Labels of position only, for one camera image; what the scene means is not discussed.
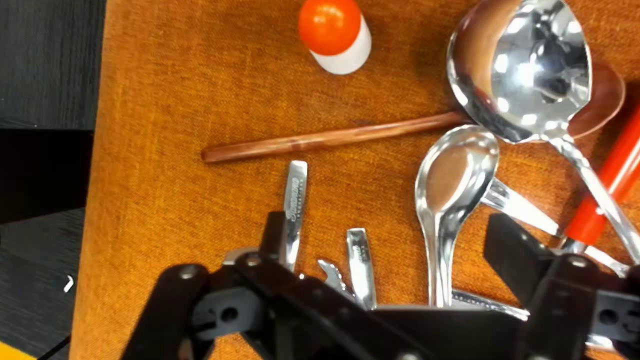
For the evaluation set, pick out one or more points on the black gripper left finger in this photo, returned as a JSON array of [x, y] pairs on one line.
[[266, 312]]

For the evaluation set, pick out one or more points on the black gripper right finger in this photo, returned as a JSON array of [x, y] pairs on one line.
[[572, 301]]

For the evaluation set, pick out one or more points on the large silver spoon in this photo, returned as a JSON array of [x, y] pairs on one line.
[[533, 73]]

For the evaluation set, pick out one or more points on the small silver hooked opener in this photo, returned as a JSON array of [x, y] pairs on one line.
[[330, 273]]

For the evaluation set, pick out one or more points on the orange fabric sofa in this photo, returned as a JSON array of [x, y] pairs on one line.
[[200, 81]]

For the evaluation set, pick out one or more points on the yellow object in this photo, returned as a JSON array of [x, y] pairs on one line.
[[13, 353]]

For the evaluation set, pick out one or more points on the orange and white capped stick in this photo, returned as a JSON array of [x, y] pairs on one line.
[[330, 27]]

